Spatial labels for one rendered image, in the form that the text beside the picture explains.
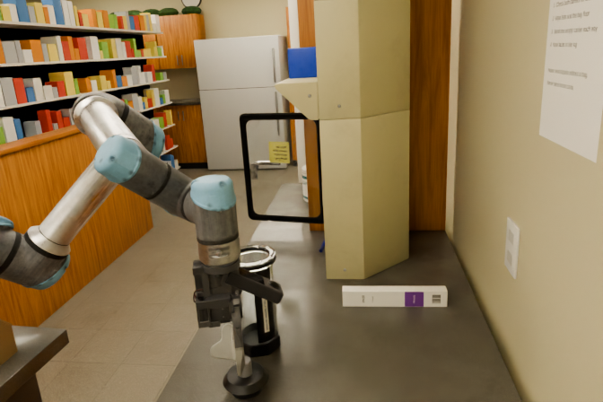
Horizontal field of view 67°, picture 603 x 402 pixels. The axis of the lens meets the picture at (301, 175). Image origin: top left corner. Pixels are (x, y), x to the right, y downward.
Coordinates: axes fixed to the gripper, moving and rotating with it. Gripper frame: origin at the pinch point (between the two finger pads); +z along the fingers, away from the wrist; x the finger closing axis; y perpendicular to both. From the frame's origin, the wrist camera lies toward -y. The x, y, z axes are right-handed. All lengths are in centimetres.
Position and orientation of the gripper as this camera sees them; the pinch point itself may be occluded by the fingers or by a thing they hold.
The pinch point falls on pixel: (241, 351)
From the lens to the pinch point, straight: 96.9
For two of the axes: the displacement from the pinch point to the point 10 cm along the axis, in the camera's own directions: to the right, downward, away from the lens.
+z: 0.5, 9.6, 2.6
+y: -9.8, 1.0, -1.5
